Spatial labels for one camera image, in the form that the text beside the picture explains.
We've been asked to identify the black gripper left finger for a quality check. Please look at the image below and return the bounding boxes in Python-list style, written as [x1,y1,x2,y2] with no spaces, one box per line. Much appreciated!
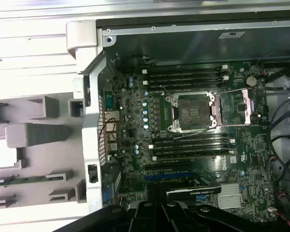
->
[55,183,163,232]

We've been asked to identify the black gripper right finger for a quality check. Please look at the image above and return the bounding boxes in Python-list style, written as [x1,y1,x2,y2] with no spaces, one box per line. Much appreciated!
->
[159,183,290,232]

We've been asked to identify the CPU socket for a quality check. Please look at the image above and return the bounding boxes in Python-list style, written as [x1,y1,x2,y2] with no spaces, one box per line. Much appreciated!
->
[165,93,220,133]

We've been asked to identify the black graphics card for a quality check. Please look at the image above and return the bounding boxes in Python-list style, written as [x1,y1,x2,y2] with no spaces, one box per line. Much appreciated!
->
[165,184,222,202]

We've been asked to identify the blue expansion slot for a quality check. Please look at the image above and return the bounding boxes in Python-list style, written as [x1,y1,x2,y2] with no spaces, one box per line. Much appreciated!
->
[144,172,197,181]

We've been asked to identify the silver chipset heatsink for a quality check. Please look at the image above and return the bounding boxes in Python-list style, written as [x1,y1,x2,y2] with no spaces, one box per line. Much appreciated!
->
[217,183,244,210]

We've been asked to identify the black expansion slot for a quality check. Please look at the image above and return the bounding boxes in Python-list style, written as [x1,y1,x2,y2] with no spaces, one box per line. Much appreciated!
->
[144,161,194,170]

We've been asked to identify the black RAM slot white latches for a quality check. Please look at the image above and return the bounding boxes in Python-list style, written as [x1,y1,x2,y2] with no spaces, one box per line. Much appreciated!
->
[148,139,235,150]
[142,75,230,86]
[142,64,230,73]
[152,149,235,162]

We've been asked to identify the metal locking lever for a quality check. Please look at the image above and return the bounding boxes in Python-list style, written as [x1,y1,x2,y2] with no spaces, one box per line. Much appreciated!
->
[159,83,170,96]
[170,129,216,140]

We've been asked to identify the open PC case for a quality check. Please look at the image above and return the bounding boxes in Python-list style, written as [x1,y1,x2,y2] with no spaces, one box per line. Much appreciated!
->
[66,18,290,232]

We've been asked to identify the green motherboard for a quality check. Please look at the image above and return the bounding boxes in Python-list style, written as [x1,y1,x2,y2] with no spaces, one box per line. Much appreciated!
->
[103,60,282,219]

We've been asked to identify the green RAM stick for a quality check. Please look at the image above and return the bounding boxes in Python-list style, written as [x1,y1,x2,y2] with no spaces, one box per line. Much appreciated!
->
[0,177,49,187]

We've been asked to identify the grey parts rack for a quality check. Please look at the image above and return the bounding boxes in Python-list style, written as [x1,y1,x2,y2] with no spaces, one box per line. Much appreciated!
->
[0,95,87,204]

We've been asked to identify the metal socket cover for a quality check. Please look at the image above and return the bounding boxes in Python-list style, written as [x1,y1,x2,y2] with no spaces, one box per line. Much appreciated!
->
[211,88,257,127]

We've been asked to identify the round coin battery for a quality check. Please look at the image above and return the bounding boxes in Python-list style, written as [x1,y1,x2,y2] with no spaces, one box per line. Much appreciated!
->
[246,75,257,88]

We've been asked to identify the white case label sticker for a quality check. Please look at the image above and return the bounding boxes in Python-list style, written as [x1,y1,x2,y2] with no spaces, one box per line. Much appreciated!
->
[218,30,247,40]

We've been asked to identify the black wire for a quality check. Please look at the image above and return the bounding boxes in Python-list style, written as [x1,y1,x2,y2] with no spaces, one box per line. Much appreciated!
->
[267,96,290,174]

